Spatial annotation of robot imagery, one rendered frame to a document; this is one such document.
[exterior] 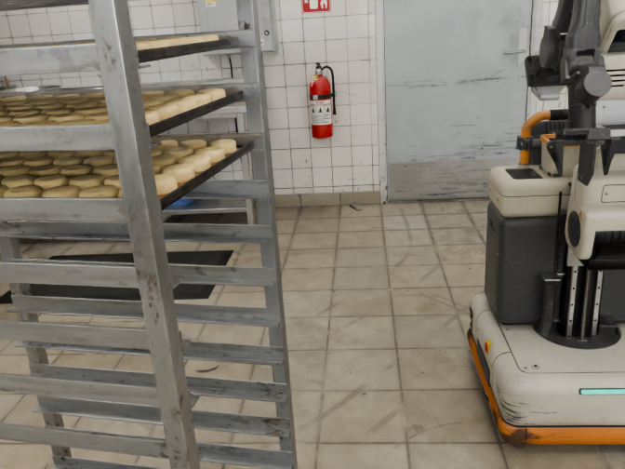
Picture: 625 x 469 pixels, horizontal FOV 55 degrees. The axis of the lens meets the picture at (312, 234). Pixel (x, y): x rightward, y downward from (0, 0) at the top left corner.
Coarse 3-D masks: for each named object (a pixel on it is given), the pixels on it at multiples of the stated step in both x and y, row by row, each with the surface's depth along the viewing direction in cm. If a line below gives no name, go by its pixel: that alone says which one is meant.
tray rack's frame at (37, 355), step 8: (0, 240) 132; (8, 240) 132; (16, 240) 134; (0, 248) 133; (8, 248) 133; (16, 248) 134; (8, 256) 133; (16, 256) 134; (16, 288) 136; (24, 288) 137; (24, 320) 139; (32, 320) 139; (32, 352) 142; (40, 352) 143; (32, 360) 143; (40, 360) 143; (48, 416) 148; (56, 416) 149; (48, 424) 149; (56, 424) 149; (56, 448) 151; (64, 448) 152
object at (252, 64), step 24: (240, 0) 103; (240, 24) 104; (264, 96) 110; (264, 120) 110; (264, 168) 112; (264, 216) 116; (264, 264) 119; (264, 288) 121; (288, 384) 130; (288, 408) 131
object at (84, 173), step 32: (0, 160) 103; (32, 160) 101; (64, 160) 99; (96, 160) 98; (160, 160) 95; (192, 160) 93; (0, 192) 82; (32, 192) 81; (64, 192) 79; (96, 192) 78; (160, 192) 82
